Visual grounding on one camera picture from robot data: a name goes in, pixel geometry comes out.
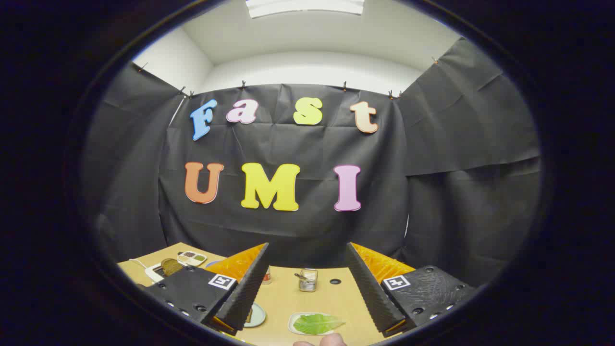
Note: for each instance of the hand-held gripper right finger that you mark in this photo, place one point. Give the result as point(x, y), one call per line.
point(367, 288)

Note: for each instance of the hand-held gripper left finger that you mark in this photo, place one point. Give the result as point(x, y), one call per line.
point(250, 288)

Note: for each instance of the green lettuce leaf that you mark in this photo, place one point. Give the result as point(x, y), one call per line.
point(314, 324)

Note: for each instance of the clear bottle with red cap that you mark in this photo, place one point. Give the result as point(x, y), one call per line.
point(267, 276)

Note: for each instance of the pale green round plate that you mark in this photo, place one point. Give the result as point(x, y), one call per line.
point(259, 315)

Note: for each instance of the white square plate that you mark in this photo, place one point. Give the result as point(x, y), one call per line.
point(291, 323)

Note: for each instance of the white condiment tray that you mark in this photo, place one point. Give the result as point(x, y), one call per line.
point(192, 258)

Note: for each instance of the white toaster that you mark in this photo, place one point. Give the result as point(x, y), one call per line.
point(153, 273)

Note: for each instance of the black backdrop cloth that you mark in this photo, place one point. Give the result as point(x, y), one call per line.
point(288, 144)

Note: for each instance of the ceiling light panel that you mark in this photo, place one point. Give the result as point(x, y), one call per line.
point(305, 6)

